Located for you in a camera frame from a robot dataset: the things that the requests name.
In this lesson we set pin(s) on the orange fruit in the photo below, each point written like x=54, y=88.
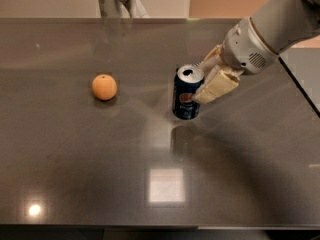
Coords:
x=104, y=87

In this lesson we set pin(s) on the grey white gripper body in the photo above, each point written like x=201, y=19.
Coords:
x=246, y=49

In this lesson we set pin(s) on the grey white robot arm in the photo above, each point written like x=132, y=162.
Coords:
x=283, y=23

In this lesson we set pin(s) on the blue pepsi can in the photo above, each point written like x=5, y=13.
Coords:
x=187, y=80

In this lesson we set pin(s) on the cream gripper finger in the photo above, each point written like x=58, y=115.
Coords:
x=218, y=82
x=212, y=58

